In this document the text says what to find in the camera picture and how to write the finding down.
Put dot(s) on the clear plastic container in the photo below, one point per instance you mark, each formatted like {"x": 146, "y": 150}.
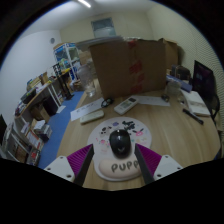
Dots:
{"x": 173, "y": 90}

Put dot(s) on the plain white paper sheet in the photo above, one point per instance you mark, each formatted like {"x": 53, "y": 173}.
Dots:
{"x": 151, "y": 100}

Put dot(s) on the black computer monitor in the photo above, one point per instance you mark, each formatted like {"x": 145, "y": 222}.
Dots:
{"x": 202, "y": 80}

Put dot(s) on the flat white case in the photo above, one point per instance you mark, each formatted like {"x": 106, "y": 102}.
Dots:
{"x": 92, "y": 117}

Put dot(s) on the black computer mouse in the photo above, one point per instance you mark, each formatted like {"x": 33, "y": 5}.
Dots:
{"x": 120, "y": 142}

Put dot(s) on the tall black stand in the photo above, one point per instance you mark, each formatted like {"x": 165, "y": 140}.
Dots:
{"x": 65, "y": 83}

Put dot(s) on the frosted window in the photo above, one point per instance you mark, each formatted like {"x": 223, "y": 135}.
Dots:
{"x": 103, "y": 27}

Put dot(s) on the blue book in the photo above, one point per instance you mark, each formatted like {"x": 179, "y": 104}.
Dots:
{"x": 181, "y": 83}

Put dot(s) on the black flat screen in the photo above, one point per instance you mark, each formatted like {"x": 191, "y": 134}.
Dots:
{"x": 2, "y": 125}

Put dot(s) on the white remote control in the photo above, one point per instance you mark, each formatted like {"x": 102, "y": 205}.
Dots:
{"x": 126, "y": 105}

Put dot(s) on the clear plastic jug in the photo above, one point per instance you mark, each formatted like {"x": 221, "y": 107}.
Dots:
{"x": 88, "y": 80}

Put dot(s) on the black office chair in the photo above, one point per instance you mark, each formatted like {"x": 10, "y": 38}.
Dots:
{"x": 216, "y": 108}

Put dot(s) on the dark bag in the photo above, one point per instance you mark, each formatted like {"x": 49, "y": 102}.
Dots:
{"x": 181, "y": 72}

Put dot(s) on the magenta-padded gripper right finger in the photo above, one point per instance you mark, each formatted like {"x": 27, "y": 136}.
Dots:
{"x": 149, "y": 159}

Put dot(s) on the black marker pen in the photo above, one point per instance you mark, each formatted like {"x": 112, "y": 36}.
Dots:
{"x": 192, "y": 116}

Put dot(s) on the round wall clock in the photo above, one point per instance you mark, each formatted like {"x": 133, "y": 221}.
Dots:
{"x": 52, "y": 40}

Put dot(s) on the open tall cardboard box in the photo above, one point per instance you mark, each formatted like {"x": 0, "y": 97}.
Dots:
{"x": 171, "y": 53}

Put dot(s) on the round white printed mouse pad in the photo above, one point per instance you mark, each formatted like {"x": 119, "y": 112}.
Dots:
{"x": 100, "y": 136}

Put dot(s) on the wooden desk with white legs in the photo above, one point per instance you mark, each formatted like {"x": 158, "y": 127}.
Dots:
{"x": 38, "y": 95}

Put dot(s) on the small brown cardboard box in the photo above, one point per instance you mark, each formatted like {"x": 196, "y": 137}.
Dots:
{"x": 40, "y": 113}

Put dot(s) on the blue glass-door display cabinet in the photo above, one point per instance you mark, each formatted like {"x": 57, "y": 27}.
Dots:
{"x": 66, "y": 55}

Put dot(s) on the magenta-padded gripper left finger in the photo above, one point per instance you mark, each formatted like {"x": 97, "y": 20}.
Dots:
{"x": 80, "y": 159}

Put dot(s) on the white book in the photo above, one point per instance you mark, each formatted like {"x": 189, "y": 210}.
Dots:
{"x": 196, "y": 102}

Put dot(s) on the large brown cardboard box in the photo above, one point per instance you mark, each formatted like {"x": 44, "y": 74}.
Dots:
{"x": 113, "y": 70}

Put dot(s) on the ceiling tube light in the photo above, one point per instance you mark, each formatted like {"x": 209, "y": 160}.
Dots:
{"x": 84, "y": 3}

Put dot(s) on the white shelf unit with books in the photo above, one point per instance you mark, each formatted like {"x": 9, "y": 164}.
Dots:
{"x": 23, "y": 143}

